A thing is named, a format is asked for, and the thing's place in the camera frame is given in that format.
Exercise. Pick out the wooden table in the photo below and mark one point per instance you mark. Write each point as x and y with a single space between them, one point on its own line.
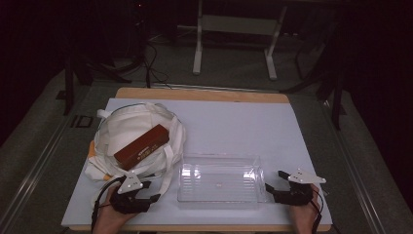
195 95

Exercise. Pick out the clear plastic container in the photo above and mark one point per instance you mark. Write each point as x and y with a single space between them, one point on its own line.
220 182

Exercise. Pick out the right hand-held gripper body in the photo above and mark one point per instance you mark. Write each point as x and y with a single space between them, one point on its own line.
300 190

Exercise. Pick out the white metal stand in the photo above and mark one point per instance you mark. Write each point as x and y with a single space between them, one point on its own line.
198 48

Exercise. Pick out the person's right hand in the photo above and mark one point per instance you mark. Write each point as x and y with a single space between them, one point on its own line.
302 216

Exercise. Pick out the black stand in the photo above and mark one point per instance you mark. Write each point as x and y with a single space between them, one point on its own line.
68 87
337 104

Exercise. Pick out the long brown box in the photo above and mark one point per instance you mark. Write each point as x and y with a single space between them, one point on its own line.
142 147

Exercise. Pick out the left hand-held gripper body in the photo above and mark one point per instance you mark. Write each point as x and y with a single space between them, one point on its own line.
129 187

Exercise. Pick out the black floor bracket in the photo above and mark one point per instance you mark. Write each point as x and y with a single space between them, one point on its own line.
81 121

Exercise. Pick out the person's left hand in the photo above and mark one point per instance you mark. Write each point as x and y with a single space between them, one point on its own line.
108 216

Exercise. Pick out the white table mat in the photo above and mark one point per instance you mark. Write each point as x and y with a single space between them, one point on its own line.
233 130

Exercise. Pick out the white canvas tote bag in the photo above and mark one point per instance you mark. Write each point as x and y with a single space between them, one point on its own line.
130 126

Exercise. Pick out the metal floor rail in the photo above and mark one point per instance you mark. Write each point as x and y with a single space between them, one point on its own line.
354 175
29 182

